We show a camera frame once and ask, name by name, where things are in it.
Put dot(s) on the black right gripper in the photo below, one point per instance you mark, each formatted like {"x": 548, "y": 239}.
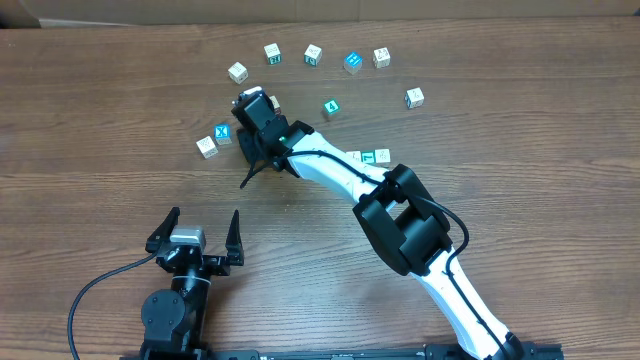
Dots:
{"x": 249, "y": 141}

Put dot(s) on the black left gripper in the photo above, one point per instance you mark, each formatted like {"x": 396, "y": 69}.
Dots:
{"x": 220, "y": 263}

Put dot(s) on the wooden cube with hook drawing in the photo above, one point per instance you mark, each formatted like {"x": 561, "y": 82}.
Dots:
{"x": 356, "y": 155}

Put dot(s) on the green number seven cube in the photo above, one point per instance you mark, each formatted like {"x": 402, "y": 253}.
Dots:
{"x": 368, "y": 157}

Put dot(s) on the wooden cube ice cream drawing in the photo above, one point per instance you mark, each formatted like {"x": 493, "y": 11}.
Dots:
{"x": 382, "y": 157}

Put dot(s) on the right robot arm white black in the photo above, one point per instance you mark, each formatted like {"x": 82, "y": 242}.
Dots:
{"x": 407, "y": 229}

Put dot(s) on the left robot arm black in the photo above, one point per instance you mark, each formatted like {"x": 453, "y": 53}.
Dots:
{"x": 174, "y": 318}

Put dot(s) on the wooden cube red Y side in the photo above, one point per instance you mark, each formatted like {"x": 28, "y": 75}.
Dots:
{"x": 276, "y": 105}

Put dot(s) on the blue letter X cube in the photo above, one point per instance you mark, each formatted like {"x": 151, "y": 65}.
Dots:
{"x": 222, "y": 134}

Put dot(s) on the wooden cube fish drawing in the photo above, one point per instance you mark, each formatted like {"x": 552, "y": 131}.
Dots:
{"x": 207, "y": 147}

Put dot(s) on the green number four cube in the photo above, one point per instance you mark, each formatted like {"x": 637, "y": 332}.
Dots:
{"x": 331, "y": 108}

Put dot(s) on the plain wooden cube far left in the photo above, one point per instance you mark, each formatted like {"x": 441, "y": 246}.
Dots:
{"x": 238, "y": 73}

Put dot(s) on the wooden cube green letter side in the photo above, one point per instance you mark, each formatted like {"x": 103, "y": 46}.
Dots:
{"x": 272, "y": 53}

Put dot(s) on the wooden cube green J side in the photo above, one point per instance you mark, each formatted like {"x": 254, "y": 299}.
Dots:
{"x": 312, "y": 55}

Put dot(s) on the blue top wooden cube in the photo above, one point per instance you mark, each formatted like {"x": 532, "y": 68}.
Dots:
{"x": 352, "y": 63}

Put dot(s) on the wooden cube yellow side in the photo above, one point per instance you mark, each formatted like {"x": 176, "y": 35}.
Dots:
{"x": 381, "y": 57}

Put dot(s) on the wooden cube blue X side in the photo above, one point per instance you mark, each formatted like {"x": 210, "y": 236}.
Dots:
{"x": 414, "y": 98}

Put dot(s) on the cardboard backdrop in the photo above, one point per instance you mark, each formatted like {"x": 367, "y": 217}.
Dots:
{"x": 37, "y": 13}

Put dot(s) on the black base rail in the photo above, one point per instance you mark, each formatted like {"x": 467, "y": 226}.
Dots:
{"x": 429, "y": 352}

